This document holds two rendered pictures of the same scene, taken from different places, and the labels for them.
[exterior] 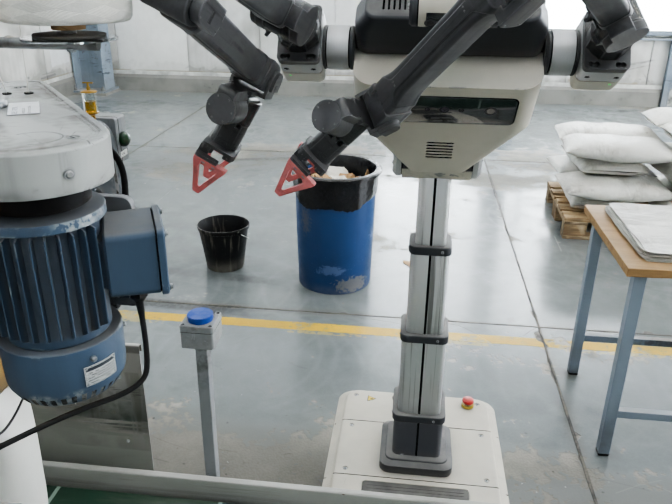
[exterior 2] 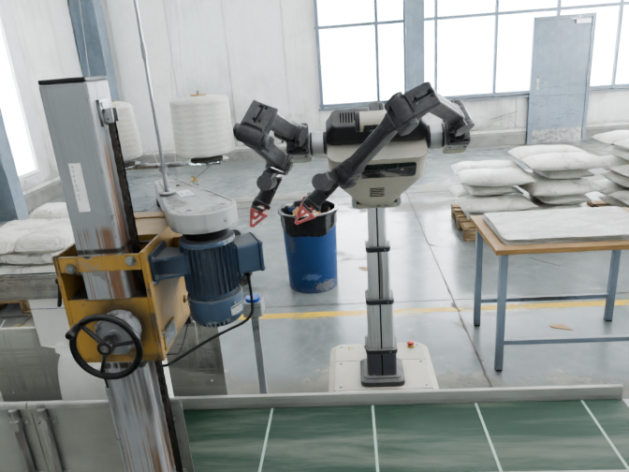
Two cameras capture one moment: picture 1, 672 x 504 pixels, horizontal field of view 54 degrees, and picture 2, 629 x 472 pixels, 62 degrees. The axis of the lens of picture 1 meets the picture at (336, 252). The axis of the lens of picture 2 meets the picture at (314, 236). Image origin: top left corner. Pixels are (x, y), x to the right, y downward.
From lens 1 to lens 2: 64 cm
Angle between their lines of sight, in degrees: 5
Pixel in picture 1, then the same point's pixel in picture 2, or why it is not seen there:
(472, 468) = (416, 379)
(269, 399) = (284, 361)
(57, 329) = (219, 289)
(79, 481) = (186, 406)
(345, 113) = (329, 179)
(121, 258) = (243, 255)
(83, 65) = not seen: hidden behind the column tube
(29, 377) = (207, 313)
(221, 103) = (264, 180)
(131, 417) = (213, 365)
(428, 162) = (372, 199)
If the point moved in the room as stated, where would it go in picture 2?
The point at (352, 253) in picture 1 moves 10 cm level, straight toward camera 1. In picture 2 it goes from (325, 264) to (325, 269)
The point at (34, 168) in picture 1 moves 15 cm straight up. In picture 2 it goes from (213, 218) to (205, 159)
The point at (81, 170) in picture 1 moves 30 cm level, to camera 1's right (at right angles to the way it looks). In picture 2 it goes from (229, 217) to (345, 208)
